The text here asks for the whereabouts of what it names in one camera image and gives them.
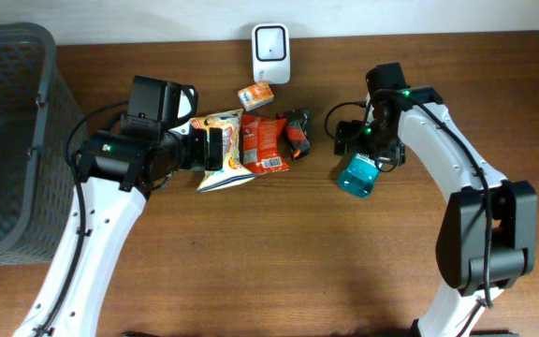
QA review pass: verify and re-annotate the beige snack bag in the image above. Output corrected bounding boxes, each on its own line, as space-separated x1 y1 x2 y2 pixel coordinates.
190 109 255 193

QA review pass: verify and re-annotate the teal mouthwash bottle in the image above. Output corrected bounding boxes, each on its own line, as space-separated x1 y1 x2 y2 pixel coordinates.
338 154 382 198

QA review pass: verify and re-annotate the red snack bag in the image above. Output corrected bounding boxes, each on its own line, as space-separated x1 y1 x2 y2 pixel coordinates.
241 115 289 176

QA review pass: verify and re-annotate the orange snack packet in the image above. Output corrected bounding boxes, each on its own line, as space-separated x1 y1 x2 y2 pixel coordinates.
238 81 274 111

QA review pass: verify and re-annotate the hex wrench set packet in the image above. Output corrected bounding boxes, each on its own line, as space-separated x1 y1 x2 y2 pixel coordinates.
276 108 311 160

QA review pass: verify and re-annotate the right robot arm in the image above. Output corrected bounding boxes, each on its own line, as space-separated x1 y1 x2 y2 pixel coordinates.
330 63 538 336

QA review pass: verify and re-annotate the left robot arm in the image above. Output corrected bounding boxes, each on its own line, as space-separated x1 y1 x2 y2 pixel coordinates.
15 76 222 336

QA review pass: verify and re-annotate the grey plastic mesh basket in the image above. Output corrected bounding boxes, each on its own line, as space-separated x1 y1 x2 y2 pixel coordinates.
0 22 88 266

